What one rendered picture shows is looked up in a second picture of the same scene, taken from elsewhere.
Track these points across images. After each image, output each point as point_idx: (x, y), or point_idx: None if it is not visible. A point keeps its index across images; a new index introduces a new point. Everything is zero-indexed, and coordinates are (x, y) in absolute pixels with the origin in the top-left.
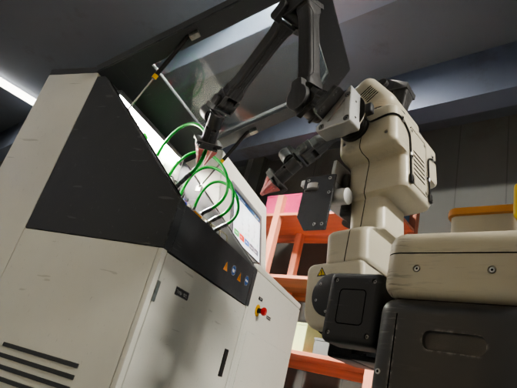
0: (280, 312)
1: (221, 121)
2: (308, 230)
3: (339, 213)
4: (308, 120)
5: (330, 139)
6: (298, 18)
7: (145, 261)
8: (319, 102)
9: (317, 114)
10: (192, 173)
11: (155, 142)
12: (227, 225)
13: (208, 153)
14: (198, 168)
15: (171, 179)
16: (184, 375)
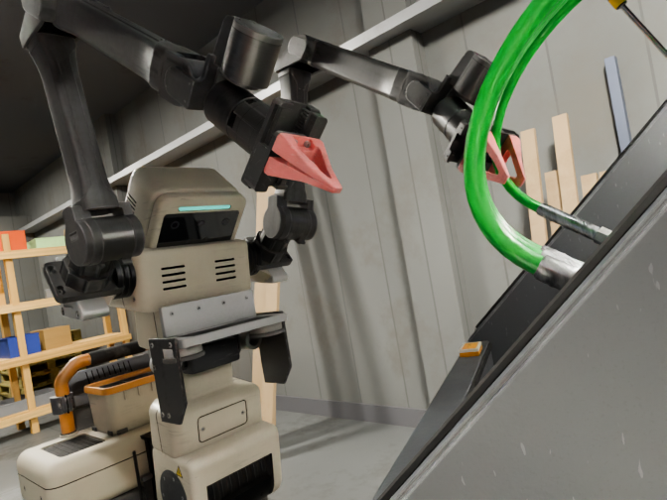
0: None
1: (438, 128)
2: (280, 383)
3: (239, 356)
4: (287, 240)
5: (269, 283)
6: (308, 89)
7: None
8: (288, 253)
9: (288, 264)
10: (533, 210)
11: None
12: (537, 279)
13: (489, 153)
14: (515, 198)
15: (501, 296)
16: None
